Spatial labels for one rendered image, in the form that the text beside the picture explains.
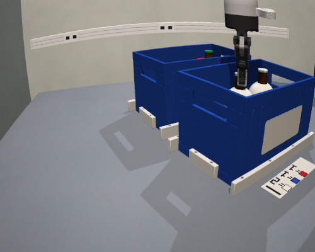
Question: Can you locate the green bottle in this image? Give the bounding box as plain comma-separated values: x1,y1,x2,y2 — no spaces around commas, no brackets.
205,50,213,58

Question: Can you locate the white paper pick list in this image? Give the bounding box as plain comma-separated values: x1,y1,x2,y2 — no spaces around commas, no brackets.
261,157,315,199

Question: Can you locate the blue plastic crate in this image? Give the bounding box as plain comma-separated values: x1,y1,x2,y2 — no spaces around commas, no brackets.
132,43,236,129
177,59,314,186

